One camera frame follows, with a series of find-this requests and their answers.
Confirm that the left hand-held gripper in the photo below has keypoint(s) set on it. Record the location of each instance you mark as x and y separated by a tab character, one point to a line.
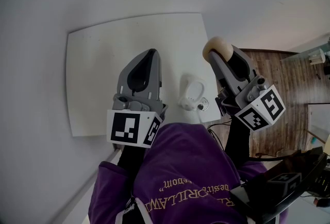
125	127

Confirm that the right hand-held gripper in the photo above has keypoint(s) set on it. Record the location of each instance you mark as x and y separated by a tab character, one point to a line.
260	109

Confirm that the cream bar of soap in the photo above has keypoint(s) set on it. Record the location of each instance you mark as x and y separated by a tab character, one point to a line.
219	45

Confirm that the person's right forearm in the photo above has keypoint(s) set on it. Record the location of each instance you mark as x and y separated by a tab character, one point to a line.
238	140

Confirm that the person's left forearm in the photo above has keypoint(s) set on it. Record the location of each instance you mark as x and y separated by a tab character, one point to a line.
132	161

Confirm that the glass table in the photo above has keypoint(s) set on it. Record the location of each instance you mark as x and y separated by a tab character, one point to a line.
304	54

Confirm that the person's purple sweatshirt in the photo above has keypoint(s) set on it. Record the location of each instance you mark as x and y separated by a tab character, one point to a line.
185	166

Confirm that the glass cabinet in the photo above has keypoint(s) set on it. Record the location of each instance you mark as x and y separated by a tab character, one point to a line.
319	122

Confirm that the black chair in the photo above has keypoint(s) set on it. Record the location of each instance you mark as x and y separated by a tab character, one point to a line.
304	174

